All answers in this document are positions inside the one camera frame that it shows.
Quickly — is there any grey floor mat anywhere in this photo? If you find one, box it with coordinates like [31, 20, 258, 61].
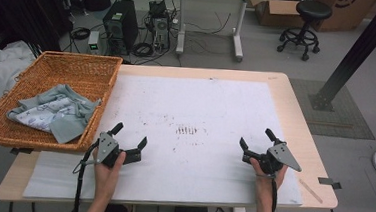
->
[285, 78, 376, 141]

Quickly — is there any black round stool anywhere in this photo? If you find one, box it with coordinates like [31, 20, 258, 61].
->
[275, 0, 334, 64]

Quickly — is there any open grey computer case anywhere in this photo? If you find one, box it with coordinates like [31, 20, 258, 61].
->
[145, 0, 173, 54]

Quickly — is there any white table mat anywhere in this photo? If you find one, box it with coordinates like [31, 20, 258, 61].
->
[22, 65, 312, 212]

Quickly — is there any person's left hand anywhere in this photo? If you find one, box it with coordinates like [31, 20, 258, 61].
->
[88, 147, 127, 200]

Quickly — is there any black metal post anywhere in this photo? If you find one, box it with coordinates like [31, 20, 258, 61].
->
[307, 0, 376, 116]

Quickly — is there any coiled black cable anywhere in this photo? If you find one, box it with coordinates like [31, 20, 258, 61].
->
[131, 41, 155, 58]
[69, 26, 91, 42]

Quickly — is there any small white device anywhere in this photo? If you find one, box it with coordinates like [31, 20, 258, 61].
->
[86, 30, 102, 56]

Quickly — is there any left hand-held gripper cable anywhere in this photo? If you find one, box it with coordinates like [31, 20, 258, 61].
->
[69, 137, 101, 212]

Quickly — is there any black tape strip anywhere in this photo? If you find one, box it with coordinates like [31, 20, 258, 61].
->
[317, 176, 343, 191]

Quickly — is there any person's right hand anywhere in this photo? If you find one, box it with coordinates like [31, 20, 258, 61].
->
[246, 157, 288, 206]

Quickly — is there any right hand-held gripper cable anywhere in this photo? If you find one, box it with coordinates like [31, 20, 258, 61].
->
[268, 176, 279, 212]

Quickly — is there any grey printed t-shirt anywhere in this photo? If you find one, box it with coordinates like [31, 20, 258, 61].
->
[4, 79, 103, 147]

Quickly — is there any thin wooden stick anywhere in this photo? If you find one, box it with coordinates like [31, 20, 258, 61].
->
[297, 178, 325, 205]

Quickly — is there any brown wicker basket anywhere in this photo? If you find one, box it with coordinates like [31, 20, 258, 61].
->
[0, 47, 124, 156]

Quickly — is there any large printed cardboard box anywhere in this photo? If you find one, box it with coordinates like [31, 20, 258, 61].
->
[309, 0, 376, 37]

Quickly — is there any hand-held gripper cable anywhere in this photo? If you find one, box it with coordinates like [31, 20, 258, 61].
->
[69, 137, 101, 212]
[268, 176, 279, 212]

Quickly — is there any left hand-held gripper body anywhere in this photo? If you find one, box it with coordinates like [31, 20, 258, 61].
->
[95, 131, 144, 171]

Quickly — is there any open cardboard box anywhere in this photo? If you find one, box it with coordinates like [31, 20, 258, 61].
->
[253, 0, 306, 30]

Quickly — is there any black computer tower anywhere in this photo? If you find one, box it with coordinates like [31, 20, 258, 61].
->
[99, 0, 141, 57]

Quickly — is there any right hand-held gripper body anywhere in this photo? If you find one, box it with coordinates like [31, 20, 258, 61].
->
[241, 138, 305, 177]

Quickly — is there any black curtain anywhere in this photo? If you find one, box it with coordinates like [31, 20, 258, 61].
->
[0, 0, 76, 59]

